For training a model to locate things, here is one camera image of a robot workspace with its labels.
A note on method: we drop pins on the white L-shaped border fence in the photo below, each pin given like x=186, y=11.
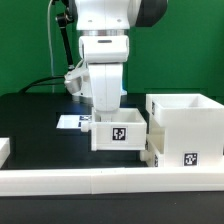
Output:
x=103, y=181

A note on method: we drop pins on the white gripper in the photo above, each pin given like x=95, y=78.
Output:
x=104, y=56

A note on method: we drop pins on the white drawer cabinet box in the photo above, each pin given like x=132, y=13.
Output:
x=192, y=126

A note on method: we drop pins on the white block at left edge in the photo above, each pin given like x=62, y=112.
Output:
x=4, y=150

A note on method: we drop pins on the white drawer tray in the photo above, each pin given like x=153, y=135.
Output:
x=153, y=154
x=126, y=131

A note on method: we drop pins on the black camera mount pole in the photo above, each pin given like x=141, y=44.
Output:
x=63, y=19

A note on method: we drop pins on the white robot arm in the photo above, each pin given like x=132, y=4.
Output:
x=109, y=18

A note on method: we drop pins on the fiducial marker sheet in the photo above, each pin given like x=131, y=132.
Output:
x=72, y=121

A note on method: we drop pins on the white front drawer tray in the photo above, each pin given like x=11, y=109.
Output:
x=153, y=154

